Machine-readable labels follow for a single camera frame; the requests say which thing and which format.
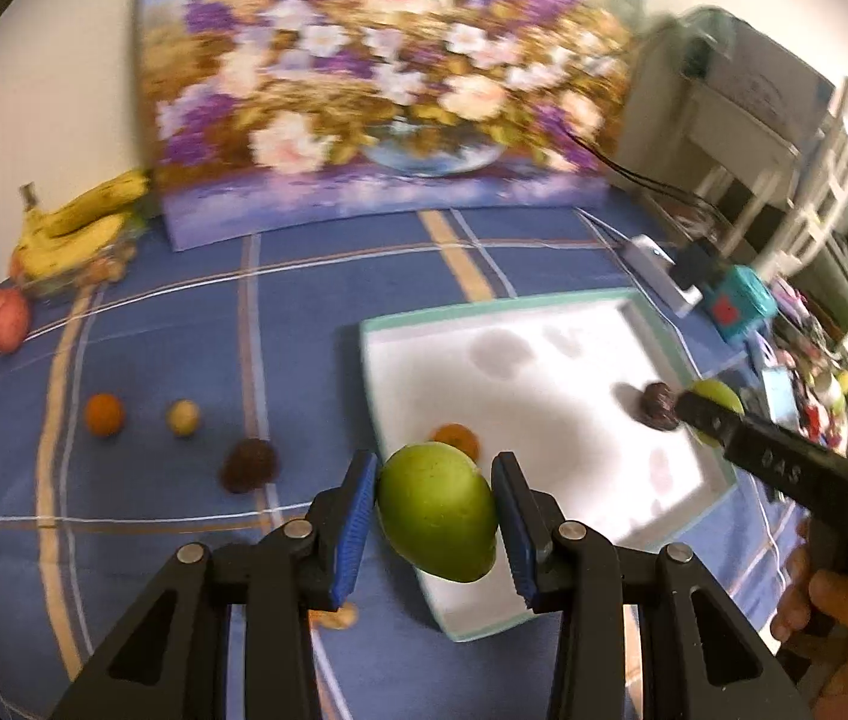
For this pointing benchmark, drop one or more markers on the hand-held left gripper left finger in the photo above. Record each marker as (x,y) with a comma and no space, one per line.
(353,532)

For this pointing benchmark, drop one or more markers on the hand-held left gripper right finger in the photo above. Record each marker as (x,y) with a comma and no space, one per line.
(510,532)

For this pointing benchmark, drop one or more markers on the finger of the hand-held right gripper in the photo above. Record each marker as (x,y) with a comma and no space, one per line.
(784,461)

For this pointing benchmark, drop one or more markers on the green mango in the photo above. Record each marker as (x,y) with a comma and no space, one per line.
(435,510)

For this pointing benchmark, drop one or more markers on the small light green fruit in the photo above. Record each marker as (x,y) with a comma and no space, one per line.
(720,392)

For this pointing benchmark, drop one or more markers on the small orange mandarin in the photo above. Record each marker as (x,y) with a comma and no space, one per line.
(461,439)

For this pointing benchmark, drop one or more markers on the dark brown wrinkled fruit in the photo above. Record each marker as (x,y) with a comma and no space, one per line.
(656,405)
(248,465)

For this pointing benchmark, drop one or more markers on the white tray with teal rim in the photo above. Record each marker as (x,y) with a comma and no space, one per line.
(566,405)

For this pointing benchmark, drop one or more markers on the pile of small colourful things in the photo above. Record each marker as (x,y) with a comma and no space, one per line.
(814,360)

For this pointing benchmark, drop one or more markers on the teal box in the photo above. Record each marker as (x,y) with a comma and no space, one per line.
(739,307)

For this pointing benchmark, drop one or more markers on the yellow-brown longan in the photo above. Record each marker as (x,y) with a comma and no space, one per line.
(182,417)

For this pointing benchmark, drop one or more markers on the black power adapter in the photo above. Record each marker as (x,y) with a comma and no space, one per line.
(694,266)

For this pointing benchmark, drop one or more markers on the white power strip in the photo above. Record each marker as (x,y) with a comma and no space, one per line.
(656,262)

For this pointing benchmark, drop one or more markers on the blue plaid tablecloth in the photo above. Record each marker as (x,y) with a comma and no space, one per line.
(169,330)

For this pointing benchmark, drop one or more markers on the white plastic rack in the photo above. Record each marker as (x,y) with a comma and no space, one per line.
(761,127)

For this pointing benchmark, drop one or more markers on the clear plastic fruit container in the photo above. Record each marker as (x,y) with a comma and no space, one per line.
(105,266)

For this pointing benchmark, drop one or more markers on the red peach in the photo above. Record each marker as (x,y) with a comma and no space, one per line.
(0,319)

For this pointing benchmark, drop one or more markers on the yellow banana bunch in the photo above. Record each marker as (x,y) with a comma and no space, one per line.
(72,229)

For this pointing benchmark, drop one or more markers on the floral painting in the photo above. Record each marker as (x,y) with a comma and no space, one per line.
(394,52)

